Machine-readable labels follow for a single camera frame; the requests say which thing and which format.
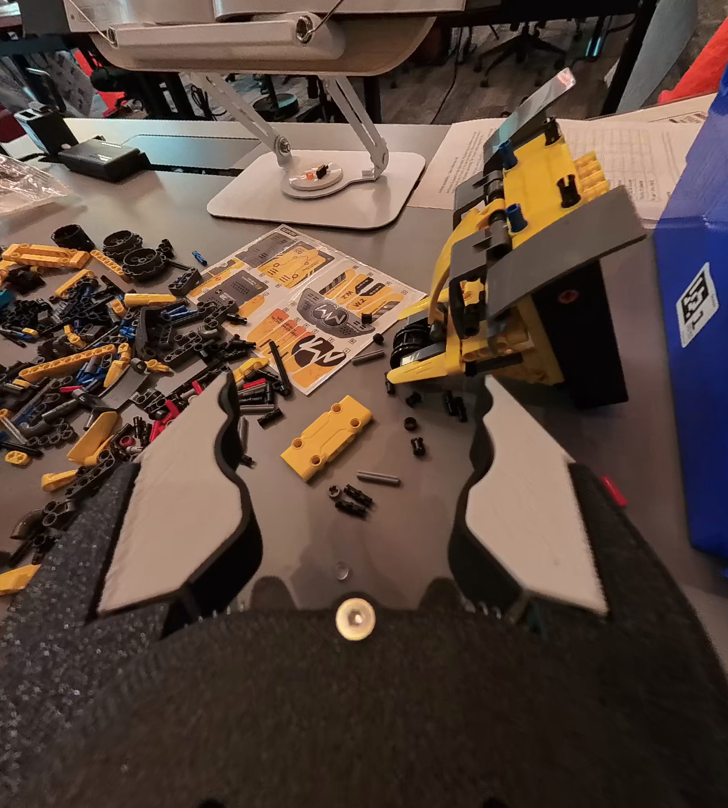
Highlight black office chair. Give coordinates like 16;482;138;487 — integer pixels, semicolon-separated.
474;19;576;89

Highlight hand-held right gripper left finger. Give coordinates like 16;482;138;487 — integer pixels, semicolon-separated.
96;371;264;635

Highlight black charger cube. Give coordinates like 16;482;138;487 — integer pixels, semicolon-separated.
13;107;80;159

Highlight black box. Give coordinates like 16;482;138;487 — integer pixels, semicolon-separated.
528;259;630;410

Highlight orange fabric object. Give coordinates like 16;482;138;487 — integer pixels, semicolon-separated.
657;0;728;105

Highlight clear plastic bag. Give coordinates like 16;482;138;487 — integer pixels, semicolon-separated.
0;146;69;222

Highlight yellow flat toy panel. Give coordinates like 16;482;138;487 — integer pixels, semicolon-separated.
280;394;374;484

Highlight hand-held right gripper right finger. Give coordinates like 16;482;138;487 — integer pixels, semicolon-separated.
448;377;611;626

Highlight black power brick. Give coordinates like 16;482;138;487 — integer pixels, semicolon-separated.
58;140;150;184

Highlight pile of toy building pieces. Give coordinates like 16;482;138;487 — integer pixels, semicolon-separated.
0;224;295;601

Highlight sticker sheet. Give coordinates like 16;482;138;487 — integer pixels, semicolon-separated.
189;224;428;397

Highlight yellow toy vehicle model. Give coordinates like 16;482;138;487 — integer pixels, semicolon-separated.
384;68;649;389

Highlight printed paper sheets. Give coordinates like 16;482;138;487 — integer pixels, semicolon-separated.
407;93;718;222

